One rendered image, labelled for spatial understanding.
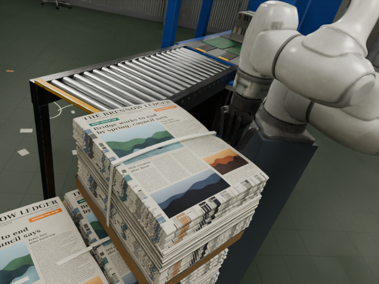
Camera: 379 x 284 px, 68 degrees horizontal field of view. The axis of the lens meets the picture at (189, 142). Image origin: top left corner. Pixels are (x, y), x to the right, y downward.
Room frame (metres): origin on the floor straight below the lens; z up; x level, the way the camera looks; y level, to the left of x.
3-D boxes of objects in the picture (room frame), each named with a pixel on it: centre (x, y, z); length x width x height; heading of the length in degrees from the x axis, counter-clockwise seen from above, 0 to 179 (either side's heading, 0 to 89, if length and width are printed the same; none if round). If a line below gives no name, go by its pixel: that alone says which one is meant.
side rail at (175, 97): (1.53, 0.04, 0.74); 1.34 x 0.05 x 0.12; 157
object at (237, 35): (3.10, -0.34, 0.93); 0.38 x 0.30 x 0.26; 157
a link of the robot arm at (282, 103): (0.87, -0.30, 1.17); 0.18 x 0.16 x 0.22; 42
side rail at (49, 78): (1.73, 0.50, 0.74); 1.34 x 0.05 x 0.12; 157
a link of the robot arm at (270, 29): (0.67, -0.12, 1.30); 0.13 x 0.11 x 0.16; 42
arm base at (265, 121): (0.90, -0.28, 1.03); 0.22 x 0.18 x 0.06; 15
